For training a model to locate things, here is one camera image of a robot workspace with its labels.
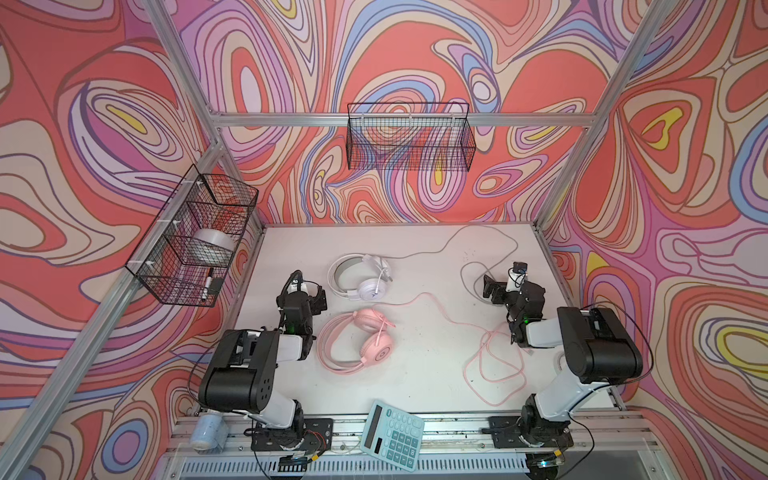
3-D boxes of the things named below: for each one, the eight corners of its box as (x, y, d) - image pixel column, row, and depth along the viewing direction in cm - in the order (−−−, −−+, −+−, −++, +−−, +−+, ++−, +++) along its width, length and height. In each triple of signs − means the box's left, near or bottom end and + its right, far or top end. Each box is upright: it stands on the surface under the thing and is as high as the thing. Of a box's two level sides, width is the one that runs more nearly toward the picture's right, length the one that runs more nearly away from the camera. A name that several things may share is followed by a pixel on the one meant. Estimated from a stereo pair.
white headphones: (320, 286, 103) (316, 271, 96) (345, 255, 112) (342, 238, 105) (374, 311, 97) (373, 297, 90) (395, 275, 106) (396, 260, 99)
